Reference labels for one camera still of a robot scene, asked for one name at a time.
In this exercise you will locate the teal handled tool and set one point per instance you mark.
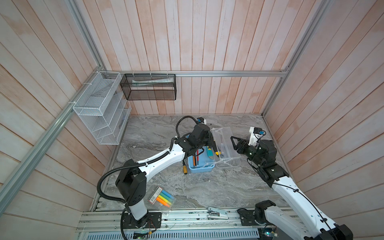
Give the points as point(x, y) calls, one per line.
point(210, 153)

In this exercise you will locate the white wire mesh shelf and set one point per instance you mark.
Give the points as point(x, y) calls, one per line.
point(103, 109)

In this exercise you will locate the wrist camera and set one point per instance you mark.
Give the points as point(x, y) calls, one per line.
point(202, 120)
point(256, 134)

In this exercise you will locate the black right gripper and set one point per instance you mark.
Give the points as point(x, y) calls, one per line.
point(242, 143)

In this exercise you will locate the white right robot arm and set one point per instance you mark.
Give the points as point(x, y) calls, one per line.
point(313, 224)

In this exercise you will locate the white stapler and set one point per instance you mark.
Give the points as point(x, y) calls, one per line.
point(217, 214)

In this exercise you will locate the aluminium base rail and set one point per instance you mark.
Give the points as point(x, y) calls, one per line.
point(187, 219)

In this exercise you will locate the highlighter pack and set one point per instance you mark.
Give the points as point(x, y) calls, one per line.
point(160, 198)

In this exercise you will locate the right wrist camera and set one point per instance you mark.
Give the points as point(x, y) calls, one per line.
point(256, 134)

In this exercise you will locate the light blue tool box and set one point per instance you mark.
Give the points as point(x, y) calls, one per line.
point(205, 163)

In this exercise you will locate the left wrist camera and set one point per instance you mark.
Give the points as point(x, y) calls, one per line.
point(202, 120)

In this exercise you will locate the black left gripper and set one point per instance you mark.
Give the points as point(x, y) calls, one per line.
point(209, 136)

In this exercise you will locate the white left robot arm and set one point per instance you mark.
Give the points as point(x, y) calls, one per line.
point(132, 180)

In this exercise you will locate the black mesh wall basket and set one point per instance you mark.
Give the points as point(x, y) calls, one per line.
point(149, 87)

